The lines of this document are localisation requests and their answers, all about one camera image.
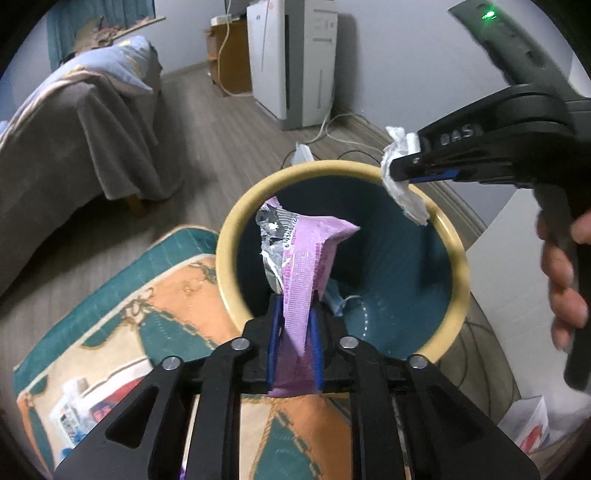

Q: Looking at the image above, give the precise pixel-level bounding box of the light blue printed blanket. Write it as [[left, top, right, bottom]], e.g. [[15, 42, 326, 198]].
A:
[[37, 36, 161, 99]]

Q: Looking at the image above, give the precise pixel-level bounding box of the white panel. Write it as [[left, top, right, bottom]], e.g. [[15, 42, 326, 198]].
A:
[[464, 185, 573, 416]]

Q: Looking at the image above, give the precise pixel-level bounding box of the white box with red print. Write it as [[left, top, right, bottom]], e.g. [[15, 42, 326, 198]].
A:
[[499, 394, 550, 456]]

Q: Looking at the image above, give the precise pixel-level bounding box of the white and green medicine box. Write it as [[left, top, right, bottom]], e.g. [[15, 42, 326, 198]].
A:
[[85, 360, 158, 428]]

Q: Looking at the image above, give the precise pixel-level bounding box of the teal bin with yellow rim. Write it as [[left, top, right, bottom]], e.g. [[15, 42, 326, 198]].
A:
[[215, 160, 471, 365]]

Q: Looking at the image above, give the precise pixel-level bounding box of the white printed packet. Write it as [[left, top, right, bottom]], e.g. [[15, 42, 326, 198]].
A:
[[48, 377, 95, 450]]

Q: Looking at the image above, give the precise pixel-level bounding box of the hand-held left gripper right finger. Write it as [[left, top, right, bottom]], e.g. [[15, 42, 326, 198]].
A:
[[308, 305, 541, 480]]

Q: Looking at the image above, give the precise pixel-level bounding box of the white cabinet cable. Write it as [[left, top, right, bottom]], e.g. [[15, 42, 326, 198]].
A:
[[216, 23, 254, 99]]

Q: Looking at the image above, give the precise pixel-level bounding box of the thin dark cable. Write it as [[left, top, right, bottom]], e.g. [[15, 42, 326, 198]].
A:
[[281, 148, 387, 169]]

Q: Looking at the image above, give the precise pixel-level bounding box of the bed with grey bedspread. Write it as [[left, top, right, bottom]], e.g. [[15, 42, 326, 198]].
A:
[[0, 69, 184, 297]]

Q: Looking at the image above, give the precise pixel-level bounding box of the small wooden cabinet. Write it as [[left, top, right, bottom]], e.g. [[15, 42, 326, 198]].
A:
[[205, 17, 254, 96]]

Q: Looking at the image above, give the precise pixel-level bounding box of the white tissue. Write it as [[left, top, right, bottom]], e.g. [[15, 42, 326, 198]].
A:
[[381, 126, 430, 226]]

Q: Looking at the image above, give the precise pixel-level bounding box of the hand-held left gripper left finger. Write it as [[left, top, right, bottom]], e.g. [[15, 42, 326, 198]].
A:
[[54, 295, 283, 480]]

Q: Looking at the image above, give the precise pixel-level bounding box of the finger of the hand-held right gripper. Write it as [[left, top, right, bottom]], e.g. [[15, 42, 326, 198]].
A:
[[418, 121, 485, 156], [392, 151, 485, 182]]

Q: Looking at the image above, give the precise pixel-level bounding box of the person's right hand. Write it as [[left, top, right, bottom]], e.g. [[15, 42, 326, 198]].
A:
[[537, 210, 591, 352]]

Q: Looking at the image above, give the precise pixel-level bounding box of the patterned brown cloth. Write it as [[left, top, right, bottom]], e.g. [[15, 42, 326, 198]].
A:
[[73, 15, 167, 52]]

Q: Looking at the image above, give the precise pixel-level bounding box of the white air purifier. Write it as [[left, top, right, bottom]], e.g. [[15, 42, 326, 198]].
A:
[[246, 0, 341, 131]]

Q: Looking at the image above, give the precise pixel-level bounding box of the teal and orange printed rug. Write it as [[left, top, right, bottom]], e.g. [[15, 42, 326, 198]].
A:
[[13, 224, 362, 480]]

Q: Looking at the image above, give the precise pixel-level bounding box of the white power cable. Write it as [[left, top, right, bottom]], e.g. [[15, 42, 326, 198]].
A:
[[307, 112, 371, 145]]

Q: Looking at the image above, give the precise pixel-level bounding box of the teal curtain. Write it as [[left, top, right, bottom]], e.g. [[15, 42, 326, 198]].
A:
[[46, 0, 106, 70]]

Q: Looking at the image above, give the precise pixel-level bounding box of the blue face mask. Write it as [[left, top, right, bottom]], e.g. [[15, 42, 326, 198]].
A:
[[323, 281, 366, 320]]

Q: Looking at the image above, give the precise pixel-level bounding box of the purple snack wrapper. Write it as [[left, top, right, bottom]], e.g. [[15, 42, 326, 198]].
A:
[[255, 196, 361, 398]]

